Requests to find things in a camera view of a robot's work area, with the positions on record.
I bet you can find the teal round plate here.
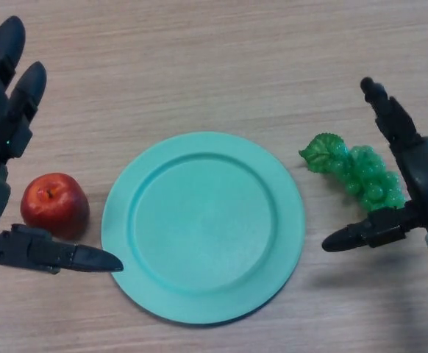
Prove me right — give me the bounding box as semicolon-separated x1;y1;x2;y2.
101;132;306;327

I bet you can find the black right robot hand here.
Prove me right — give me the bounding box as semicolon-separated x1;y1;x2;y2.
321;76;428;254

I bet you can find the red apple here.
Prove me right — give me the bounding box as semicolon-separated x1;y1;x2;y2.
20;172;90;240

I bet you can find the green grapes bunch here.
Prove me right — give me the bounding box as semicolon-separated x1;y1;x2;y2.
298;132;408;213

